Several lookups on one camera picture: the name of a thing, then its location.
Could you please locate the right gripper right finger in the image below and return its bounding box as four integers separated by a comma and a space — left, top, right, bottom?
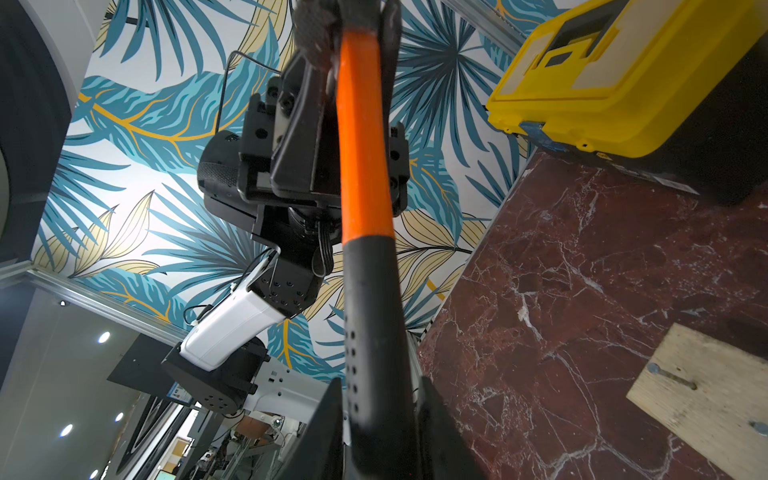
416, 376, 485, 480

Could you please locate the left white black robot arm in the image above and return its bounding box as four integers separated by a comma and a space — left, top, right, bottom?
162, 54, 342, 415

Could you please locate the orange black claw hammer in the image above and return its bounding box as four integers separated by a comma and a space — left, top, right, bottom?
294, 1, 421, 479

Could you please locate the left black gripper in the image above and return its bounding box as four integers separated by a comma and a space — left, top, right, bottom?
236, 50, 411, 218

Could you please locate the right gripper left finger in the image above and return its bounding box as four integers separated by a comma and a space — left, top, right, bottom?
275, 379, 344, 480

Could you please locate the left steel nail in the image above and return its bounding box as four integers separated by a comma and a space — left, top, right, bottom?
645, 362, 698, 391

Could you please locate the light wooden board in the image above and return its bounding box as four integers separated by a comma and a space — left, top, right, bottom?
626, 324, 767, 479

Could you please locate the yellow black plastic toolbox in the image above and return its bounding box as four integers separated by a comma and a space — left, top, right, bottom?
487, 0, 767, 205

